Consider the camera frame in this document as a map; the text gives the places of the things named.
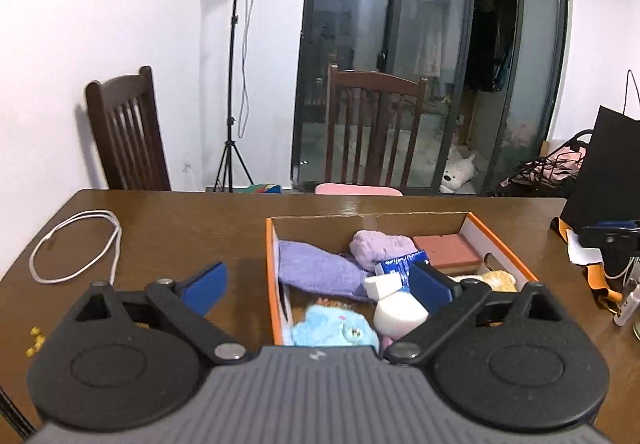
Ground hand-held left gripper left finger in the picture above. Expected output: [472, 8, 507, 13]
[75, 261, 246, 365]

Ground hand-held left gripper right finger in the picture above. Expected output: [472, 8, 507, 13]
[385, 261, 563, 367]

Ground white round sponge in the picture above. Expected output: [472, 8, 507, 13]
[374, 291, 431, 340]

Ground blue tissue packet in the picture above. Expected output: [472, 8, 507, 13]
[375, 250, 431, 277]

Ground white triangular sponge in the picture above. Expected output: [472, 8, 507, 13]
[364, 272, 404, 299]

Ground purple knitted cloth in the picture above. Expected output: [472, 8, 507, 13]
[350, 230, 418, 273]

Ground red cardboard box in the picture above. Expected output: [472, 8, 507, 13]
[265, 211, 541, 351]

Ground yellow plush toy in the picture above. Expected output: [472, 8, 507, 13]
[480, 270, 518, 293]

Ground purple fabric pouch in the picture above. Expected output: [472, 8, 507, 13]
[277, 240, 372, 303]

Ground blue plush toy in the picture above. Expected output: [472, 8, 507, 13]
[291, 305, 380, 358]

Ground white paper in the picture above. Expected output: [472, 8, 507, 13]
[567, 229, 604, 268]

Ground black paper bag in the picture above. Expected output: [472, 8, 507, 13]
[560, 68, 640, 231]

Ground folded black stroller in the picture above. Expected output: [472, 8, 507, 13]
[495, 129, 597, 198]

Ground colourful floor item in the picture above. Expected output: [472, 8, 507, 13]
[235, 183, 284, 195]

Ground white plush dog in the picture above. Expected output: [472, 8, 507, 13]
[440, 154, 477, 195]

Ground pink seat cushion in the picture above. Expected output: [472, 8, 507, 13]
[315, 183, 404, 197]

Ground small yellow crumbs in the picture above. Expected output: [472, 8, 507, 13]
[25, 326, 47, 358]

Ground dark wooden chair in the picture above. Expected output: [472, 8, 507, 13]
[85, 66, 172, 191]
[325, 64, 429, 195]

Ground dark wooden chair back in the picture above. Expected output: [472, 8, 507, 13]
[325, 64, 429, 195]

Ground hanging clothes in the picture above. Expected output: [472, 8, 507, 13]
[465, 0, 518, 93]

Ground sliding glass door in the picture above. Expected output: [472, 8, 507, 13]
[292, 0, 571, 197]

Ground orange strap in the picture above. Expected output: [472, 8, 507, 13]
[550, 216, 626, 313]

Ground white cable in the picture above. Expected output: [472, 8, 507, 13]
[30, 210, 123, 285]

